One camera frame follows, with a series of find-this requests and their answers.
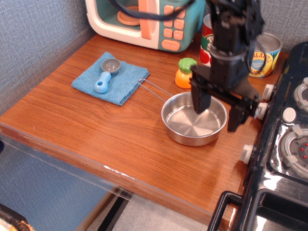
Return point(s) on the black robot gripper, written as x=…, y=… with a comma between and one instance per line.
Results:
x=227, y=80

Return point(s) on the stainless steel pan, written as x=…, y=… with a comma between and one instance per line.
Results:
x=184, y=125

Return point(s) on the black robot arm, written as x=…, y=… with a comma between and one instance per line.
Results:
x=236, y=25

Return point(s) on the white stove knob middle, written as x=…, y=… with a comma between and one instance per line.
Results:
x=260, y=111

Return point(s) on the white stove knob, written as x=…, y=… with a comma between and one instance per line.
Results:
x=246, y=153
x=267, y=92
x=260, y=111

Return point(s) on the orange toy carrot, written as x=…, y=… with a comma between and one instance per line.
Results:
x=184, y=73

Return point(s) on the white stove knob top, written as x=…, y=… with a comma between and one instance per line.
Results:
x=267, y=92

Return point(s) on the white stove knob bottom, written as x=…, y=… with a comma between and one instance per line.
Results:
x=246, y=153

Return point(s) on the tomato sauce can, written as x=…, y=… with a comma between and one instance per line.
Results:
x=207, y=39

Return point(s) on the pineapple slices can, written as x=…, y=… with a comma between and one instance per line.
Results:
x=265, y=55

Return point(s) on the toy microwave teal and white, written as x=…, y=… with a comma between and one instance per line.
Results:
x=174, y=35

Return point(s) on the blue folded cloth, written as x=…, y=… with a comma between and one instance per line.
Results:
x=120, y=87

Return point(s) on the black toy stove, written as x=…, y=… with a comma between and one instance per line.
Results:
x=276, y=183

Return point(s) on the clear acrylic table guard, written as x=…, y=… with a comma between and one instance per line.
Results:
x=141, y=159

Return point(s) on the blue grey measuring spoon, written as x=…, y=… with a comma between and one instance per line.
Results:
x=110, y=67

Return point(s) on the black oven door handle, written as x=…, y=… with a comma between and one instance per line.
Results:
x=227, y=197

